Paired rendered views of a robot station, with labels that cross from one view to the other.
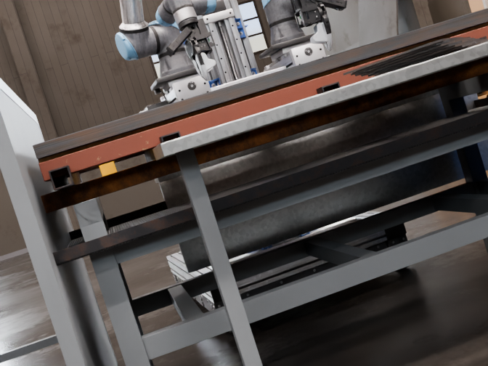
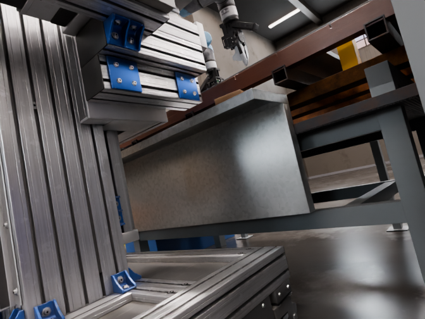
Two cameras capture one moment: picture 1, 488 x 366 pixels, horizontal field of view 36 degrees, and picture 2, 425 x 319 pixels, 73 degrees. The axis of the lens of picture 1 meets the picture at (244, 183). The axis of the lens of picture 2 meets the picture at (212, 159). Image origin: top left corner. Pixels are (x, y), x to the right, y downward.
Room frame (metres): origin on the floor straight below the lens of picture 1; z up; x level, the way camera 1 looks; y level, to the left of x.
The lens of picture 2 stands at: (3.51, 0.85, 0.43)
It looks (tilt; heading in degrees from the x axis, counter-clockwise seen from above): 6 degrees up; 232
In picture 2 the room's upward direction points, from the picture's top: 12 degrees counter-clockwise
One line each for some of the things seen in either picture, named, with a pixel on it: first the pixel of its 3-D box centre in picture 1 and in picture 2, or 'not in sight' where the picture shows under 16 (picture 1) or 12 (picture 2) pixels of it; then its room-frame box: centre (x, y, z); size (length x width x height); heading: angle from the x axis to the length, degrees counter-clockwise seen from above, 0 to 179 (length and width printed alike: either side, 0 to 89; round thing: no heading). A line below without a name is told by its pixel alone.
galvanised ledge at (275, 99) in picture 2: (314, 128); (148, 150); (2.94, -0.33, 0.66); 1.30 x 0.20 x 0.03; 100
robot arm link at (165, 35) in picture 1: (164, 36); not in sight; (3.08, 0.13, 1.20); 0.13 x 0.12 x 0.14; 118
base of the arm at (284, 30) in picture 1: (285, 32); not in sight; (3.19, -0.36, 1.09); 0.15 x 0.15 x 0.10
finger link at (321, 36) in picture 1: (322, 37); not in sight; (2.41, -0.38, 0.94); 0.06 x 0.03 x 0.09; 100
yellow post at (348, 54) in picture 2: (105, 160); (349, 55); (2.50, 0.42, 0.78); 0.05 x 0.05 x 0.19; 10
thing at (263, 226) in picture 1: (335, 173); (171, 188); (2.86, -0.34, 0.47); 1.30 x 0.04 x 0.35; 100
